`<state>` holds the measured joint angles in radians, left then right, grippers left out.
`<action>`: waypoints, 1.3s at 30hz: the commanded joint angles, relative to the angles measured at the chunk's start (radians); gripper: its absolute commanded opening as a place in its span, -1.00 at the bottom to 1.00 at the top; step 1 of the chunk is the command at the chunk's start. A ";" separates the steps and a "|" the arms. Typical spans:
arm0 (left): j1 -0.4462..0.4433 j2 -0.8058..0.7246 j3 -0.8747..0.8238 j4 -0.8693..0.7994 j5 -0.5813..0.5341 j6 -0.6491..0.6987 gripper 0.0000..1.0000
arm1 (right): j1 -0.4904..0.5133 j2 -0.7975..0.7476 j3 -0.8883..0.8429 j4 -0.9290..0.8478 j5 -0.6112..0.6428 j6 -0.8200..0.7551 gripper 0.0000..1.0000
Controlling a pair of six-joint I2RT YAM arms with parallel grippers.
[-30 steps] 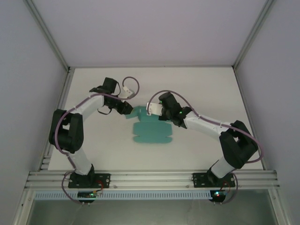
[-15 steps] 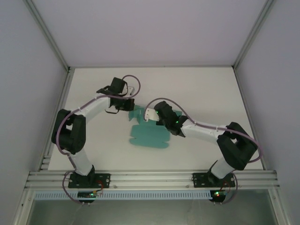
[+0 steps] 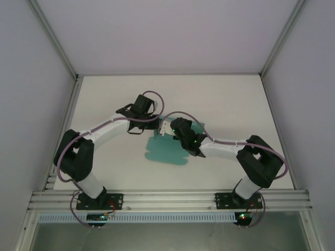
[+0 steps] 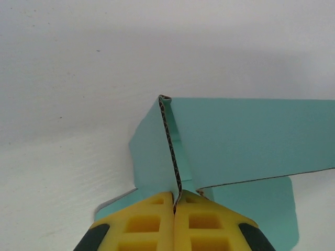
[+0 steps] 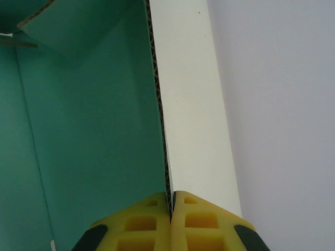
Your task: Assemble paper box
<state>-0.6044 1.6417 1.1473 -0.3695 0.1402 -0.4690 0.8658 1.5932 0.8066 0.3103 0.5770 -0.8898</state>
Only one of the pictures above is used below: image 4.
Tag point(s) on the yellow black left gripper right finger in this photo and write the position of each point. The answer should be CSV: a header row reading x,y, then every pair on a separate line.
x,y
209,225

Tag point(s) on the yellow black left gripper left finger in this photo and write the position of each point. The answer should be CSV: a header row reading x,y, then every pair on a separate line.
x,y
141,225

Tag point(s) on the teal cardboard paper box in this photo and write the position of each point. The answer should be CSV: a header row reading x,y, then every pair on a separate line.
x,y
235,136

